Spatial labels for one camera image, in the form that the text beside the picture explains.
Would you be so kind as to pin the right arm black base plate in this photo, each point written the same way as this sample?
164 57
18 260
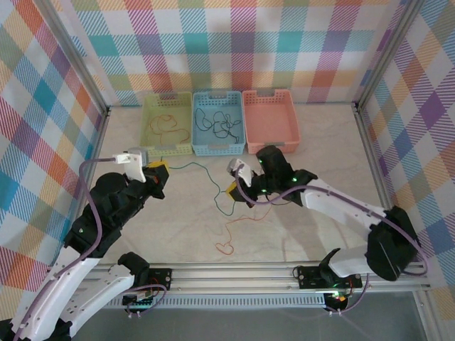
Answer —
309 277

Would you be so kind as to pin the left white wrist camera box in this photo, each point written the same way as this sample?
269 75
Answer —
135 167

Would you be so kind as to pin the pink plastic basket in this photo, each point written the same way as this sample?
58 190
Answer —
270 117

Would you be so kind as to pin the aluminium frame post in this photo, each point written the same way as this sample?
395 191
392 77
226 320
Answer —
73 53
387 53

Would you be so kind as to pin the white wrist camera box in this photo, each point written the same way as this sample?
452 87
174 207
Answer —
241 170
135 167

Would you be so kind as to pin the aluminium mounting rail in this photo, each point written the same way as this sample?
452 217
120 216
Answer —
231 277

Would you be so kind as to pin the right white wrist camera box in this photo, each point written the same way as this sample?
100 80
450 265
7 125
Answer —
241 170

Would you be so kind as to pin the aluminium frame leg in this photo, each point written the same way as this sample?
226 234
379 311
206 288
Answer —
427 316

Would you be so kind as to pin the green plastic basket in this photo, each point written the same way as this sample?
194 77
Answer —
167 106

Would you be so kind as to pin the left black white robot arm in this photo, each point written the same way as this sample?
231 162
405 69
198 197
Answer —
106 287

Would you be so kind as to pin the blue plastic basket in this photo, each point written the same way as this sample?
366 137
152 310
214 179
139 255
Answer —
220 103

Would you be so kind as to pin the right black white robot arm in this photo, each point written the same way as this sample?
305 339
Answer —
391 245

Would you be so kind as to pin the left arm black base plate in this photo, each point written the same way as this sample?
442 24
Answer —
160 278

